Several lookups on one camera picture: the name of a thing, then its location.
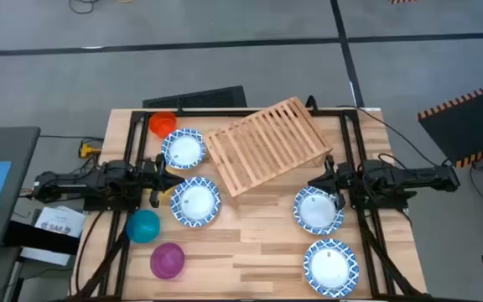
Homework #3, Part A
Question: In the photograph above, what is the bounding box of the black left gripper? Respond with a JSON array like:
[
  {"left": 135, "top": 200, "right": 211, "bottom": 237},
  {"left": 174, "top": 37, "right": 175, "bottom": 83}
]
[{"left": 140, "top": 153, "right": 186, "bottom": 210}]

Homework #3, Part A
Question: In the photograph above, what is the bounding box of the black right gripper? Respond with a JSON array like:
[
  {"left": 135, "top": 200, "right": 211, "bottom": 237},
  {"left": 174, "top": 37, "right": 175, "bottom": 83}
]
[{"left": 307, "top": 154, "right": 351, "bottom": 212}]

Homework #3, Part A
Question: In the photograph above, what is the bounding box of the blue patterned white bowl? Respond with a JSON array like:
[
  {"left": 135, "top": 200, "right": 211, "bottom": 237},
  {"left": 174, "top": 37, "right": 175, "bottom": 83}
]
[
  {"left": 303, "top": 238, "right": 361, "bottom": 299},
  {"left": 169, "top": 176, "right": 222, "bottom": 228},
  {"left": 293, "top": 185, "right": 345, "bottom": 236},
  {"left": 160, "top": 128, "right": 207, "bottom": 170}
]

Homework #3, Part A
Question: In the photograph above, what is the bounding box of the teal plastic bowl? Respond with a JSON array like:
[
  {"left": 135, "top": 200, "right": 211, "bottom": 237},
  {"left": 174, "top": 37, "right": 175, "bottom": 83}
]
[{"left": 125, "top": 209, "right": 161, "bottom": 244}]

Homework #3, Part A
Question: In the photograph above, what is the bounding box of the orange plastic bowl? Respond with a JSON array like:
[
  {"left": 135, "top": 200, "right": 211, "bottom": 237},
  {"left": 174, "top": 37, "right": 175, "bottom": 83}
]
[{"left": 148, "top": 111, "right": 179, "bottom": 138}]

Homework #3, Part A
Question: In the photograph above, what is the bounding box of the slatted wooden shelf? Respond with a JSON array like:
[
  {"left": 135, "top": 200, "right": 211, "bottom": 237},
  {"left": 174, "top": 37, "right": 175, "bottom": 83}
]
[{"left": 203, "top": 96, "right": 334, "bottom": 198}]

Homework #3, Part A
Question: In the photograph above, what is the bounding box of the purple plastic bowl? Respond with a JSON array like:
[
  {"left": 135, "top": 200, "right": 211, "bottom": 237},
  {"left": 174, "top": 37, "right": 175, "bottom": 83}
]
[{"left": 149, "top": 242, "right": 186, "bottom": 280}]

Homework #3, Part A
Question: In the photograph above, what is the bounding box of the black ribbed floor mat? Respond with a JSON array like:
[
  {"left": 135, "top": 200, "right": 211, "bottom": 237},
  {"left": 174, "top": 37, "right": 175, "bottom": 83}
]
[{"left": 142, "top": 85, "right": 248, "bottom": 109}]

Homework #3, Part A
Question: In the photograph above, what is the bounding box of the yellow power plug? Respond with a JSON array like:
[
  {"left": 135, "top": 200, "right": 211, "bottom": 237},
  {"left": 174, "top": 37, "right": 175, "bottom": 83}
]
[{"left": 78, "top": 142, "right": 102, "bottom": 159}]

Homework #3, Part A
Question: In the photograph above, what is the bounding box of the white printed paper sheet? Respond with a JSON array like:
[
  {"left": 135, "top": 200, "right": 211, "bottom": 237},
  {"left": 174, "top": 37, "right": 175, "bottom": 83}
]
[{"left": 35, "top": 205, "right": 86, "bottom": 240}]

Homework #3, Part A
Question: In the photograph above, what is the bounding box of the grey side desk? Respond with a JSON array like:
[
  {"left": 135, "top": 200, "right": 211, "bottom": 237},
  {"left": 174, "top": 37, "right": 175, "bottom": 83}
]
[{"left": 0, "top": 126, "right": 41, "bottom": 255}]

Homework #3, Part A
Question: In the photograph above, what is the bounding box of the black platform with striped edge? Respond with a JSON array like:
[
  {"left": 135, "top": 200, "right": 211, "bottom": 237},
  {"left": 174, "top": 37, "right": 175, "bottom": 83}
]
[{"left": 417, "top": 78, "right": 483, "bottom": 169}]

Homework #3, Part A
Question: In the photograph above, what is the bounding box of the black metal table frame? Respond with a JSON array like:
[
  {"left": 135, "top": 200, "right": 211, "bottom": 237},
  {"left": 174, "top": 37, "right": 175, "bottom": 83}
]
[{"left": 71, "top": 107, "right": 431, "bottom": 302}]

